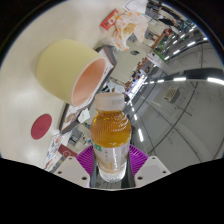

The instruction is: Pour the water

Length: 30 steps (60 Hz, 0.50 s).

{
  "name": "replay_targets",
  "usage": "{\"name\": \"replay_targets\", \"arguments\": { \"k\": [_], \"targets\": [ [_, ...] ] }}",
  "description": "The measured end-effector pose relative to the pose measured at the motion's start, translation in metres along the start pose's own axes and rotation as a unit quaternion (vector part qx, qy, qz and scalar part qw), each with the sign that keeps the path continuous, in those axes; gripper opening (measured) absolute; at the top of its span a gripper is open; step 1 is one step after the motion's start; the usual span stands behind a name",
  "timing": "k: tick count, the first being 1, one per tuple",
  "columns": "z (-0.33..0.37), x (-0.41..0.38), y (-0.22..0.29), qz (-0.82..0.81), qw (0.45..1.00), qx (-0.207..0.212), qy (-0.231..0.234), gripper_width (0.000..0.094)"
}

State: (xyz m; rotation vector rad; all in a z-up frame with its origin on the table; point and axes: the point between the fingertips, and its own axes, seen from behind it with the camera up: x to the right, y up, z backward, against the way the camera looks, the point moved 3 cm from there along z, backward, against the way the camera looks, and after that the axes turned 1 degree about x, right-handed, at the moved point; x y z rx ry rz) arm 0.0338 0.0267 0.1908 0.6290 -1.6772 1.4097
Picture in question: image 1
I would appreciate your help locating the ceiling lights group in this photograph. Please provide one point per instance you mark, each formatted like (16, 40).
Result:
(180, 79)

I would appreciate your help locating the white paper napkin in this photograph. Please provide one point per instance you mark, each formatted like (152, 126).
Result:
(83, 115)

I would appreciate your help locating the dark food tray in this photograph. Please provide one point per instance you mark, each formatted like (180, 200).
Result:
(111, 55)

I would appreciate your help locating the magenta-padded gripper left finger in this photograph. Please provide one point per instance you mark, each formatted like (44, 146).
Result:
(85, 160)

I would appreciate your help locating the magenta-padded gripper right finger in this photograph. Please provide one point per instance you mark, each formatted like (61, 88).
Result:
(138, 160)

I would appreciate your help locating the beige chairs group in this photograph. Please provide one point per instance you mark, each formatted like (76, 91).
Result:
(130, 65)

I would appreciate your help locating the ceiling air conditioner unit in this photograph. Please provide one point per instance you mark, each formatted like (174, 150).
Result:
(171, 94)

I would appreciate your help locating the colourful sticker sheet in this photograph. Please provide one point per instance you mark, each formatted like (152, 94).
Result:
(52, 151)

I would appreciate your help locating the flat round red coaster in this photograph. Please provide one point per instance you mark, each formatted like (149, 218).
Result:
(41, 126)

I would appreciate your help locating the white paper receipt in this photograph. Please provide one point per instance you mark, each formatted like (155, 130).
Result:
(135, 5)

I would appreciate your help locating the paper food wrapper bag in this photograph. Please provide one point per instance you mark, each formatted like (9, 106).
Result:
(130, 30)

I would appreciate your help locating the yellow mug pink inside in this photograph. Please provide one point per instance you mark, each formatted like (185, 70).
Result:
(63, 66)

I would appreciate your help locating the red sauce packet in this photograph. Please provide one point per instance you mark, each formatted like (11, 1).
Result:
(109, 20)

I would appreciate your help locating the clear tea bottle white cap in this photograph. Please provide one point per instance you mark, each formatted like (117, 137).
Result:
(110, 133)

